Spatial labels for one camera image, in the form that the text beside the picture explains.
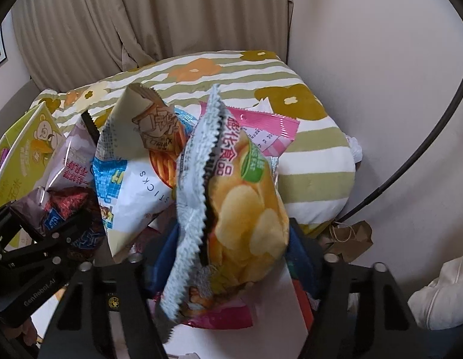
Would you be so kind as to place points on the white crumpled plastic bag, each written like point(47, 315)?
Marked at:
point(355, 151)

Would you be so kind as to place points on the pale purple snack bag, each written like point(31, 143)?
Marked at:
point(72, 157)

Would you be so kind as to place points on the yellow potato chip bag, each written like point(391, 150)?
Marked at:
point(246, 213)

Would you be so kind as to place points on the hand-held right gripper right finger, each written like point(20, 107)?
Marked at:
point(300, 258)

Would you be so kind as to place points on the cream and blue snack bag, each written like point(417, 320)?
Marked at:
point(119, 179)

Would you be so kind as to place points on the brown paper bag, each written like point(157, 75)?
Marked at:
point(351, 239)

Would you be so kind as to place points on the beige curtain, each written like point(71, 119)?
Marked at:
point(141, 15)

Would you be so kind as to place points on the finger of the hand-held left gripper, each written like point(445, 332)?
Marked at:
point(63, 237)
point(7, 220)

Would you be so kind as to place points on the white cloth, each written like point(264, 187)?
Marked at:
point(441, 295)

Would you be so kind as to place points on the yellow-green cardboard box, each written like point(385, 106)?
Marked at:
point(25, 149)

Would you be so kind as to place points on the green striped floral blanket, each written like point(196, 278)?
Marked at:
point(310, 157)

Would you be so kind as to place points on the dark red snack packet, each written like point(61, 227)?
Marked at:
point(66, 204)

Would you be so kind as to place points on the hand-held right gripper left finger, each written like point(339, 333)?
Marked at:
point(158, 265)

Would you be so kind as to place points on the pink snack packet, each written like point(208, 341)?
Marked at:
point(268, 131)

